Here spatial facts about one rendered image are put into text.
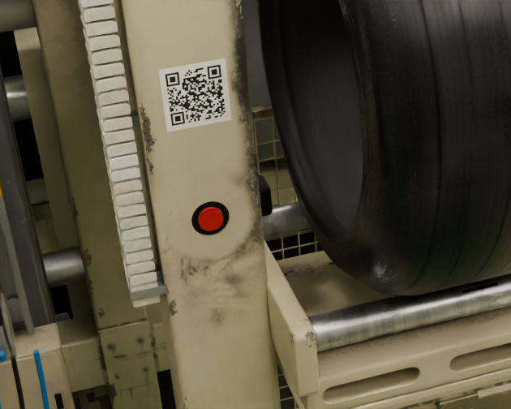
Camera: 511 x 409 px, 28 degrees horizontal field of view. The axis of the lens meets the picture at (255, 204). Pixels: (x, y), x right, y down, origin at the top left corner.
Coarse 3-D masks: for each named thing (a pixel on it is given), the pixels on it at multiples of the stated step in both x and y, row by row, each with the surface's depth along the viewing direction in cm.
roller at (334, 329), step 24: (456, 288) 128; (480, 288) 128; (504, 288) 129; (336, 312) 126; (360, 312) 126; (384, 312) 126; (408, 312) 126; (432, 312) 127; (456, 312) 128; (336, 336) 125; (360, 336) 126
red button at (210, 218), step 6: (204, 210) 120; (210, 210) 120; (216, 210) 120; (204, 216) 120; (210, 216) 120; (216, 216) 121; (222, 216) 121; (204, 222) 121; (210, 222) 121; (216, 222) 121; (204, 228) 121; (210, 228) 121; (216, 228) 121
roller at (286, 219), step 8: (280, 208) 150; (288, 208) 149; (296, 208) 149; (264, 216) 148; (272, 216) 148; (280, 216) 149; (288, 216) 149; (296, 216) 149; (304, 216) 149; (264, 224) 148; (272, 224) 148; (280, 224) 148; (288, 224) 149; (296, 224) 149; (304, 224) 150; (264, 232) 148; (272, 232) 149; (280, 232) 149; (288, 232) 150; (296, 232) 151
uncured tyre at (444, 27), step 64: (320, 0) 150; (384, 0) 100; (448, 0) 98; (320, 64) 153; (384, 64) 101; (448, 64) 99; (320, 128) 153; (384, 128) 103; (448, 128) 100; (320, 192) 147; (384, 192) 107; (448, 192) 104; (384, 256) 114; (448, 256) 111
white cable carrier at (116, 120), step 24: (96, 0) 106; (96, 24) 108; (96, 48) 109; (96, 72) 110; (120, 72) 111; (96, 96) 113; (120, 96) 112; (120, 120) 113; (120, 144) 115; (120, 168) 117; (120, 192) 117; (120, 216) 119; (144, 216) 120; (120, 240) 123; (144, 240) 121; (144, 264) 123; (144, 288) 124
